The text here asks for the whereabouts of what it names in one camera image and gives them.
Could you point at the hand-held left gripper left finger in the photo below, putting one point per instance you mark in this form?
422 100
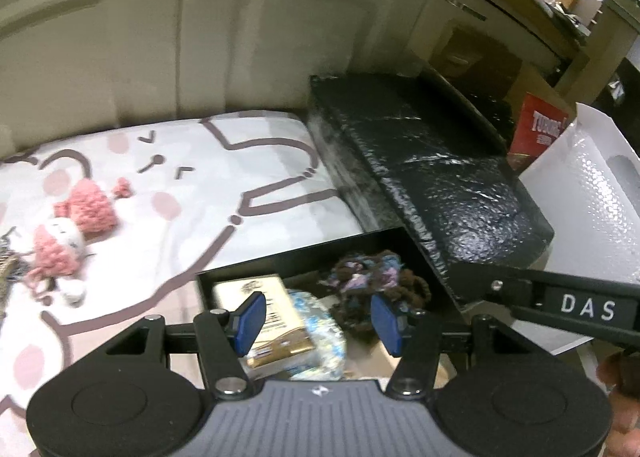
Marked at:
250 329

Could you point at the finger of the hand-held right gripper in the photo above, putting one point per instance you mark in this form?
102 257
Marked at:
495 284

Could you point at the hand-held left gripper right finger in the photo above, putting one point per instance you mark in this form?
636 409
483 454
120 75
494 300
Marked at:
387 327

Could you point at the gold foil packet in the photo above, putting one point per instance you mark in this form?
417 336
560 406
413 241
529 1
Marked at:
287 317

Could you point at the multicolour crochet yarn toy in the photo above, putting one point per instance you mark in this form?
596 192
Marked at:
360 277

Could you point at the blue white plastic packet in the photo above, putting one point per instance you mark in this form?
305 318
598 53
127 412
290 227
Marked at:
320 337

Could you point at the black cardboard box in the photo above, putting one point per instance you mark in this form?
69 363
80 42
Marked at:
310 257

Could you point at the person's right hand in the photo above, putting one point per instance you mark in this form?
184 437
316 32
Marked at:
625 412

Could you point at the white bubble mailer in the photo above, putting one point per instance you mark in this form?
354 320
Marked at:
590 197

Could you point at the black wrapped box lid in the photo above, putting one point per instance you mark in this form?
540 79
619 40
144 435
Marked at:
440 177

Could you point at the pink cartoon printed bed sheet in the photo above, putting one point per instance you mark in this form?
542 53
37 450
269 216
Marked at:
200 187

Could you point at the red printed box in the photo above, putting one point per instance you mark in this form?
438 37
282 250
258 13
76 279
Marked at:
535 127

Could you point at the pink crochet doll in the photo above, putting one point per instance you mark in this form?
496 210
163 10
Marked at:
87 207

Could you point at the brown cardboard box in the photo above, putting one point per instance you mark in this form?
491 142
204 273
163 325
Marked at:
542 79

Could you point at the cream cabinet door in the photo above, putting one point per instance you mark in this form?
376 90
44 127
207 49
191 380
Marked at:
475 42
310 37
100 62

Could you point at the olive green cabinet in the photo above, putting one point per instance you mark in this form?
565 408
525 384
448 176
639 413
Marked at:
610 32

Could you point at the dark countertop edge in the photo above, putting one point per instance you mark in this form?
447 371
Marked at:
525 2

